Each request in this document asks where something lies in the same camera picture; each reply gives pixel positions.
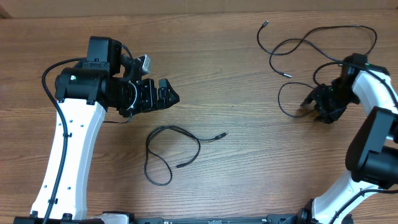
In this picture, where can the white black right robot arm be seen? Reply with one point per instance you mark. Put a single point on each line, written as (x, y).
(371, 166)

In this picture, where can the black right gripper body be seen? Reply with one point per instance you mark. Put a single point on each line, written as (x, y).
(332, 102)

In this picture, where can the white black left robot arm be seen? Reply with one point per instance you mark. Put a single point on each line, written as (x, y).
(108, 77)

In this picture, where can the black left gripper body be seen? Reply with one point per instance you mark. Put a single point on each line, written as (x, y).
(148, 102)

